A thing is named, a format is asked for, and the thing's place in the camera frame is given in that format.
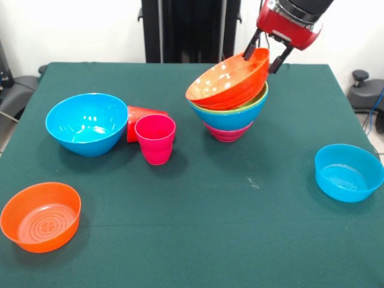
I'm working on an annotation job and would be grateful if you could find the blue cable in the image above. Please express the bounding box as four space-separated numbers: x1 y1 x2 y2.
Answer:
364 89 384 133

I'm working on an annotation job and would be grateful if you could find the black stand base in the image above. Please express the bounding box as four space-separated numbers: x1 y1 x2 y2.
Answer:
0 74 40 116
347 69 384 113

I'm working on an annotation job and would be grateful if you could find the small orange flat-bottomed bowl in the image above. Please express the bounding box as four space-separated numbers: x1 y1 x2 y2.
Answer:
0 182 82 254

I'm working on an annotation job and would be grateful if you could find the small blue flat-bottomed bowl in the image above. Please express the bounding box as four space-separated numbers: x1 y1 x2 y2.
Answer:
314 143 384 203

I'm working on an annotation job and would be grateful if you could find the pink plastic bowl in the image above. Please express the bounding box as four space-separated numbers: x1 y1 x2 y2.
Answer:
203 121 254 143

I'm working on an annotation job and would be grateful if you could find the pink plastic cup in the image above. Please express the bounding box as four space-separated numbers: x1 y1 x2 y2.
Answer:
134 115 177 166

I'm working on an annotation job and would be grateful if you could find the red plastic cup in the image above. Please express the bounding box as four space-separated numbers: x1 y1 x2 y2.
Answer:
126 106 169 144

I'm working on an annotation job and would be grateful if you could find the large blue plastic bowl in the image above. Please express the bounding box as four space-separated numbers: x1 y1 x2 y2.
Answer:
45 92 129 158
188 83 269 131

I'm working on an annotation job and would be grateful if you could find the green plastic bowl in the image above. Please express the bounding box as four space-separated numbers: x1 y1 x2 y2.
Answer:
190 82 269 113

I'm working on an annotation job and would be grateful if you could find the dark green tablecloth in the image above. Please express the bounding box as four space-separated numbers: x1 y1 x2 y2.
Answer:
0 61 384 288

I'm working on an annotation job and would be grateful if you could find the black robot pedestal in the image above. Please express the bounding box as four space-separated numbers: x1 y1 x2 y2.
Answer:
137 0 242 64

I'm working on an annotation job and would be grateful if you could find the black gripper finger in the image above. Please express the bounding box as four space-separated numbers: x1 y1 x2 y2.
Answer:
268 44 293 74
242 29 262 61

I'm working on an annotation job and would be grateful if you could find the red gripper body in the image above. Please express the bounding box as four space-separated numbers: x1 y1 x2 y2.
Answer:
256 0 323 51

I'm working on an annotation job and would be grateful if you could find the large orange plastic bowl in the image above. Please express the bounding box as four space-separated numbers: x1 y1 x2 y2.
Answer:
185 47 271 111

